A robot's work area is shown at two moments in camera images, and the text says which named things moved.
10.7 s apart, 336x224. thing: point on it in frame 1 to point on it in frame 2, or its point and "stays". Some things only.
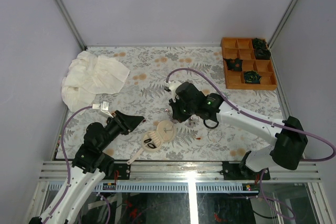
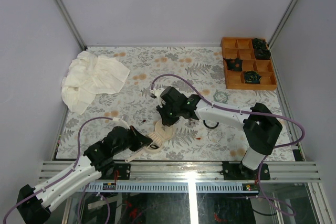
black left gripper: (129, 123) to (141, 141)
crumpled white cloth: (88, 75) stays
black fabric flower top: (259, 43) stays
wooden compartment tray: (241, 48) stays
